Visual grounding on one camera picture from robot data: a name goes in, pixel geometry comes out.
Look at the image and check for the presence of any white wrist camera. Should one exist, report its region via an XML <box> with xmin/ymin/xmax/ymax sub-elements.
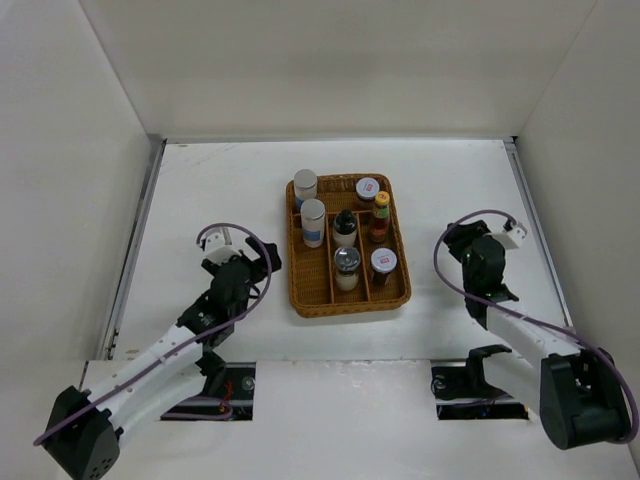
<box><xmin>196</xmin><ymin>227</ymin><xmax>238</xmax><ymax>265</ymax></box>
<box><xmin>496</xmin><ymin>220</ymin><xmax>528</xmax><ymax>250</ymax></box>

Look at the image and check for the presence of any red sauce bottle yellow cap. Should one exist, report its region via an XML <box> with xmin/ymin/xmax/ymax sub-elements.
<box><xmin>368</xmin><ymin>191</ymin><xmax>391</xmax><ymax>243</ymax></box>

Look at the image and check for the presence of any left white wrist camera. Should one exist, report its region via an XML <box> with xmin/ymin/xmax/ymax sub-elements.
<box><xmin>196</xmin><ymin>227</ymin><xmax>238</xmax><ymax>265</ymax></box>

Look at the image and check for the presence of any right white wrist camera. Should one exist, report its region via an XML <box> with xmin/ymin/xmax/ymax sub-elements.
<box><xmin>496</xmin><ymin>220</ymin><xmax>528</xmax><ymax>250</ymax></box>

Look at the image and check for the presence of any white jar silver lid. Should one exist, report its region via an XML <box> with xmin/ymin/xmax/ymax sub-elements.
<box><xmin>300</xmin><ymin>198</ymin><xmax>326</xmax><ymax>248</ymax></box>
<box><xmin>293</xmin><ymin>169</ymin><xmax>317</xmax><ymax>211</ymax></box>

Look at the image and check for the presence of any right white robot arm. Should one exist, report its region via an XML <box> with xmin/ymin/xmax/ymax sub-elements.
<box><xmin>436</xmin><ymin>211</ymin><xmax>639</xmax><ymax>450</ymax></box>

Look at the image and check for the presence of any dark spice jar red label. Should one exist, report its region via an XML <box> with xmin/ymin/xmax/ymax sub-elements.
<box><xmin>370</xmin><ymin>248</ymin><xmax>398</xmax><ymax>286</ymax></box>

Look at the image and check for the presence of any white bottle black cap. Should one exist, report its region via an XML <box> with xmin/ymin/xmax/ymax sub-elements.
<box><xmin>332</xmin><ymin>209</ymin><xmax>358</xmax><ymax>247</ymax></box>

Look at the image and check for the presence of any white grinder grey top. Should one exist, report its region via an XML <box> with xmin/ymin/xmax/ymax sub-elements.
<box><xmin>334</xmin><ymin>246</ymin><xmax>361</xmax><ymax>291</ymax></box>

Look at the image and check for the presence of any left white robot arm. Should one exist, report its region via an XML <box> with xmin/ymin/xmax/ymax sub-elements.
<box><xmin>34</xmin><ymin>224</ymin><xmax>282</xmax><ymax>479</ymax></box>

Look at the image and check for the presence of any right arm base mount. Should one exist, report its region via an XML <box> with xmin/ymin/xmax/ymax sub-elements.
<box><xmin>430</xmin><ymin>345</ymin><xmax>529</xmax><ymax>421</ymax></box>

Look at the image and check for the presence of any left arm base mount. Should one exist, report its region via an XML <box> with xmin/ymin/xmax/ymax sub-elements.
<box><xmin>161</xmin><ymin>362</ymin><xmax>257</xmax><ymax>422</ymax></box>

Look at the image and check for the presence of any brown wicker divided tray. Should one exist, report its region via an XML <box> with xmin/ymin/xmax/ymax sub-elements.
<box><xmin>285</xmin><ymin>173</ymin><xmax>411</xmax><ymax>318</ymax></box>

